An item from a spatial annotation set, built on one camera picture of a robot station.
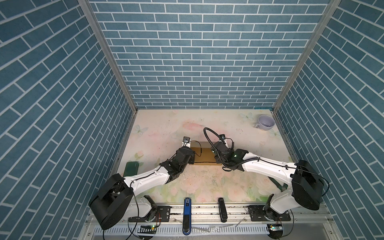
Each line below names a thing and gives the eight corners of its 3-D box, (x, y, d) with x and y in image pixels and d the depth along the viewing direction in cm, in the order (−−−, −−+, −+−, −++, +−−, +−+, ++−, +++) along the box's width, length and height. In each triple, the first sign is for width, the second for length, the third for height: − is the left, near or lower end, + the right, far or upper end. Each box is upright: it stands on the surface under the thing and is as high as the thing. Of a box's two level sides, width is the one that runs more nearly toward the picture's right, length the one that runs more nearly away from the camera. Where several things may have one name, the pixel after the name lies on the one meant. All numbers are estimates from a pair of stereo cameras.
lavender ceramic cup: (254, 131, 110) (257, 126, 105) (251, 120, 117) (253, 115, 111) (273, 131, 110) (277, 126, 105) (269, 121, 117) (272, 115, 112)
